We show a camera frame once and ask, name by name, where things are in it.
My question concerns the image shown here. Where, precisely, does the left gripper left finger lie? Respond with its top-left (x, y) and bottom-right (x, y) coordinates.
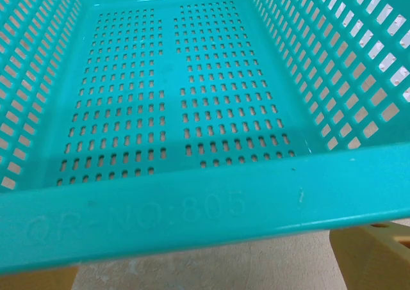
top-left (0, 266), bottom-right (78, 290)

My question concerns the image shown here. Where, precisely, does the teal plastic basket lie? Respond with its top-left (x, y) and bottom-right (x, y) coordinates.
top-left (0, 0), bottom-right (410, 277)

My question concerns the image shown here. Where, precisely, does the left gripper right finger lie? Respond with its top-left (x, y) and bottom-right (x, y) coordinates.
top-left (329, 219), bottom-right (410, 290)

